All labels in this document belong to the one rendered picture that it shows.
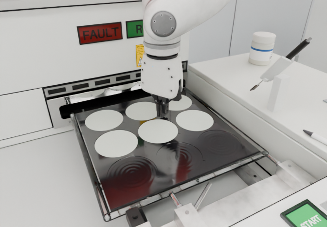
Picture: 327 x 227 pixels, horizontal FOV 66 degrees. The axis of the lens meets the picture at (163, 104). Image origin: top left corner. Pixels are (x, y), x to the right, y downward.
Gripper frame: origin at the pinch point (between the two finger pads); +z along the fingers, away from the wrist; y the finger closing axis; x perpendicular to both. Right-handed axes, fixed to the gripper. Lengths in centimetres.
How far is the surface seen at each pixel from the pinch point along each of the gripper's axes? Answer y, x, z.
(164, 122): 1.8, -2.1, 2.8
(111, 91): -18.0, 0.1, 0.0
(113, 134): -6.1, -13.0, 2.7
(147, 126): -1.0, -5.6, 2.7
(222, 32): -61, 216, 36
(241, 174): 23.3, -2.2, 9.5
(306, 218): 35.7, -19.2, -3.7
